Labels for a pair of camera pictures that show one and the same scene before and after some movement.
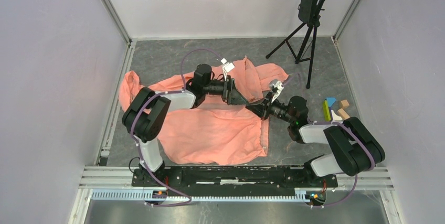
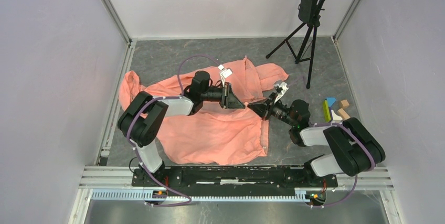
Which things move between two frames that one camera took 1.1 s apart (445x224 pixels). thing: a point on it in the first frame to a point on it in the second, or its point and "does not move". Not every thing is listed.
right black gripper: x=263 y=109 does not move
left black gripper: x=230 y=94 to x=228 y=99
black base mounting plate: x=232 y=179 does not move
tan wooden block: x=344 y=104 does not move
